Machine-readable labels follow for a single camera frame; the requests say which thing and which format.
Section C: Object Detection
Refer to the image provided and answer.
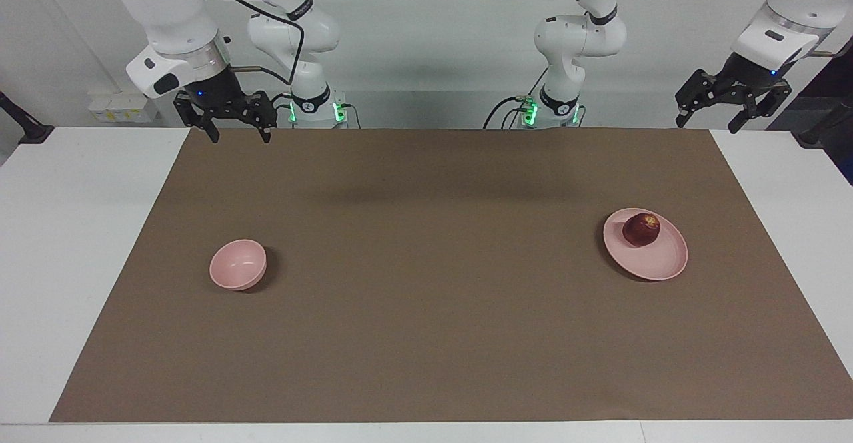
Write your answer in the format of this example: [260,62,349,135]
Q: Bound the dark red apple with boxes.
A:
[622,213,662,248]

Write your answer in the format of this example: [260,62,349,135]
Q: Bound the brown table mat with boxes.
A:
[50,127,853,424]

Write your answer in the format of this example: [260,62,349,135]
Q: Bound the pink plate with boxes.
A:
[603,208,688,281]

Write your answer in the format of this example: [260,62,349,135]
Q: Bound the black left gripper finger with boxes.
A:
[675,70,718,127]
[728,82,792,134]

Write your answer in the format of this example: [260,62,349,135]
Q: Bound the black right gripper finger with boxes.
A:
[248,91,277,144]
[175,93,221,144]

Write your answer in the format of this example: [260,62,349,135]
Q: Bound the white wall socket box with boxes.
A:
[88,91,161,124]

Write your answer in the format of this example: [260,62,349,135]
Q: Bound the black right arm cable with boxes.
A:
[193,0,307,87]

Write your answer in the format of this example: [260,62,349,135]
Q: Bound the black clamp stand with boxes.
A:
[0,90,54,144]
[793,93,853,149]

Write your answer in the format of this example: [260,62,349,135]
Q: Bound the pink bowl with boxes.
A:
[209,239,267,291]

